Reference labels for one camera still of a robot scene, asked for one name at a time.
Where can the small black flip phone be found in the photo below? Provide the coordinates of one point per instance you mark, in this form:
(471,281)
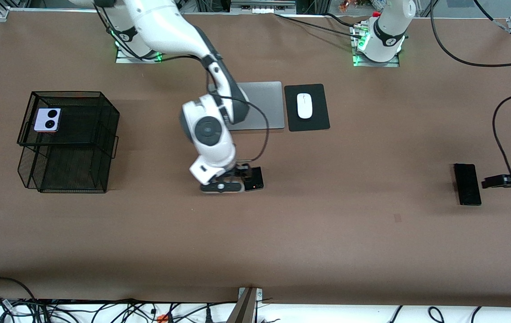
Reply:
(256,183)

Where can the tall black phone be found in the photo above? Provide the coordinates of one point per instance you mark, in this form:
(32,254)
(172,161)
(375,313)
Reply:
(467,184)

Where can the white flip phone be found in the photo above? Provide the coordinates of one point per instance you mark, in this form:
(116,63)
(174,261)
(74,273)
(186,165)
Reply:
(47,120)

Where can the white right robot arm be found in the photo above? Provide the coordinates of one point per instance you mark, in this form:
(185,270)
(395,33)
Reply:
(170,27)

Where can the grey closed laptop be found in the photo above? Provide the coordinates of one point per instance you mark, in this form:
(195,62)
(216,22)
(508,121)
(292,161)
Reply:
(264,103)

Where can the white computer mouse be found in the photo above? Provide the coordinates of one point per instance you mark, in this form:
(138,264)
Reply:
(305,107)

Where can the black mouse pad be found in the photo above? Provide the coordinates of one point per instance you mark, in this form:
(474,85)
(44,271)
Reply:
(320,121)

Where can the black mesh two-tier tray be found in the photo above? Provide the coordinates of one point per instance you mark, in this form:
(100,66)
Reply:
(76,170)

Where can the aluminium camera pole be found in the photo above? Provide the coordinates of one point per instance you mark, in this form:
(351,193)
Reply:
(244,309)

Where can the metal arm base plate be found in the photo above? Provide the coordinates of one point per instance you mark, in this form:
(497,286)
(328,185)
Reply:
(123,60)
(390,64)

